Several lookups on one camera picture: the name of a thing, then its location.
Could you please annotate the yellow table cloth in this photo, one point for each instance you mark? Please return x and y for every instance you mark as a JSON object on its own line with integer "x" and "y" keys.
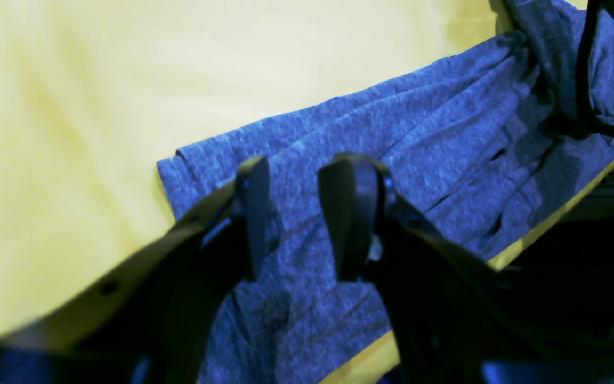
{"x": 93, "y": 93}

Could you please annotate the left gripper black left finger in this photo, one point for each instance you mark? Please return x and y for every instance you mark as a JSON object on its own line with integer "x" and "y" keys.
{"x": 149, "y": 318}

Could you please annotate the grey long-sleeve shirt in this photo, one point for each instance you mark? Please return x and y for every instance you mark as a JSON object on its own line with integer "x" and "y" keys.
{"x": 475, "y": 141}

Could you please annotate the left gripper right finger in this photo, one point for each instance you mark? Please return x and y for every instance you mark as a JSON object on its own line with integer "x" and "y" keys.
{"x": 455, "y": 318}

